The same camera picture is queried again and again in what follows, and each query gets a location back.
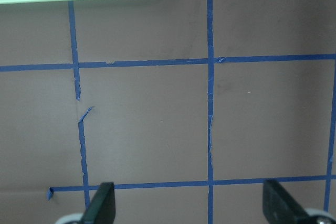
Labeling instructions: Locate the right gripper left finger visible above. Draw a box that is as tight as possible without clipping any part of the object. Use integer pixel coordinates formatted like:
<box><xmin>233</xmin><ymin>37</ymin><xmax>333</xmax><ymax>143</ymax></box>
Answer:
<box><xmin>80</xmin><ymin>182</ymin><xmax>116</xmax><ymax>224</ymax></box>

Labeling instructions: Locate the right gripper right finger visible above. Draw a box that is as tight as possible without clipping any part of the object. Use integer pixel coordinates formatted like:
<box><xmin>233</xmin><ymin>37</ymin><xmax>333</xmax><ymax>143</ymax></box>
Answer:
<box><xmin>262</xmin><ymin>179</ymin><xmax>310</xmax><ymax>224</ymax></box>

